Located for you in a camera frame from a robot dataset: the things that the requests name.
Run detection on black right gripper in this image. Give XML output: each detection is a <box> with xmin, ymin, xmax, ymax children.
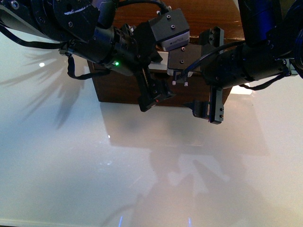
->
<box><xmin>183</xmin><ymin>26</ymin><xmax>249</xmax><ymax>124</ymax></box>

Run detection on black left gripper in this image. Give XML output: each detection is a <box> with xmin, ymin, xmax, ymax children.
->
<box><xmin>93</xmin><ymin>22</ymin><xmax>176</xmax><ymax>112</ymax></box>

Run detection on white drawer handle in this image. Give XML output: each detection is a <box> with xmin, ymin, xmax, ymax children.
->
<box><xmin>149</xmin><ymin>51</ymin><xmax>169</xmax><ymax>71</ymax></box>

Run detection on brown wooden drawer cabinet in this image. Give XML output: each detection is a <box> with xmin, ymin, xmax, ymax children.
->
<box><xmin>87</xmin><ymin>0</ymin><xmax>247</xmax><ymax>108</ymax></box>

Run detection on lower wooden drawer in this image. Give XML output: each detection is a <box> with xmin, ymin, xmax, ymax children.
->
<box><xmin>92</xmin><ymin>68</ymin><xmax>232</xmax><ymax>107</ymax></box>

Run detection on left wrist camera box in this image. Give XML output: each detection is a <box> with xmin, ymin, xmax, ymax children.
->
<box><xmin>148</xmin><ymin>9</ymin><xmax>190</xmax><ymax>52</ymax></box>

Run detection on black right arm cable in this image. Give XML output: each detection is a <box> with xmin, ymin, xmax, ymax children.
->
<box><xmin>179</xmin><ymin>40</ymin><xmax>292</xmax><ymax>92</ymax></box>

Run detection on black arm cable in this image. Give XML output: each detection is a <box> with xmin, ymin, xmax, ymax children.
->
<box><xmin>179</xmin><ymin>40</ymin><xmax>292</xmax><ymax>92</ymax></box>
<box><xmin>0</xmin><ymin>23</ymin><xmax>112</xmax><ymax>80</ymax></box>

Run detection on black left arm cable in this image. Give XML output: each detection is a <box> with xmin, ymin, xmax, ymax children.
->
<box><xmin>0</xmin><ymin>23</ymin><xmax>112</xmax><ymax>80</ymax></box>

